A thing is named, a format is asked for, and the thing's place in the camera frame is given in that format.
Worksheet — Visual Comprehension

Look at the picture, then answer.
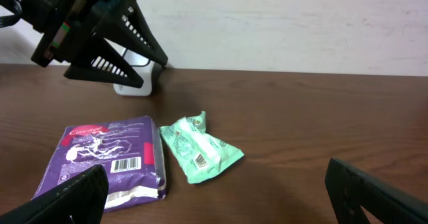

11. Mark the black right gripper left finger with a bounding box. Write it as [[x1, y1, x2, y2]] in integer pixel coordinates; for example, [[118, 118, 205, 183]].
[[1, 164, 108, 224]]

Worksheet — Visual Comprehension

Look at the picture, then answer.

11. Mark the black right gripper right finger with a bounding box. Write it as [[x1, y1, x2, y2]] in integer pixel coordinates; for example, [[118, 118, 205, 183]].
[[325, 158, 427, 224]]

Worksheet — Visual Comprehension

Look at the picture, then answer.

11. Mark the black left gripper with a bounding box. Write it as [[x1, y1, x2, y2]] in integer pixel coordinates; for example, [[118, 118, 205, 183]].
[[30, 0, 168, 88]]

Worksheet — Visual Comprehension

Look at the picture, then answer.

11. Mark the purple Carefree pad pack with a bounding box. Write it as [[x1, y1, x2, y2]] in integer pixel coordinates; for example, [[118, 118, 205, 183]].
[[35, 116, 167, 212]]

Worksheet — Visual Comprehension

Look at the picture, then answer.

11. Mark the mint green wipes packet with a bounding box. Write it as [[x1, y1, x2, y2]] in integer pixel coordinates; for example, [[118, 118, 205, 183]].
[[159, 111, 244, 185]]

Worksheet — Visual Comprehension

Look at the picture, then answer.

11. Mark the white barcode scanner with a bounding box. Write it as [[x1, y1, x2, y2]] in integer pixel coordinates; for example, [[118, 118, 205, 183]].
[[112, 47, 164, 97]]

